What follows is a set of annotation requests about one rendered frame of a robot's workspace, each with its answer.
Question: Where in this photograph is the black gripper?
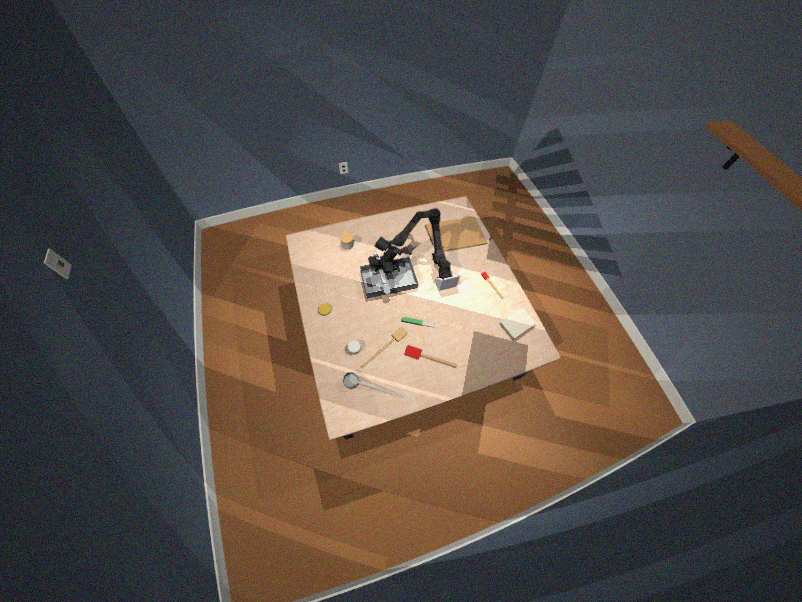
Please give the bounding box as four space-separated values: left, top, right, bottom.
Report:
368 251 399 272

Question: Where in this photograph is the red spatula with wooden handle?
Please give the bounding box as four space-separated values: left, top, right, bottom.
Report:
404 345 457 367

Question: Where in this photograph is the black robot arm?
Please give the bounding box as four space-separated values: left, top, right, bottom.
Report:
374 209 453 279

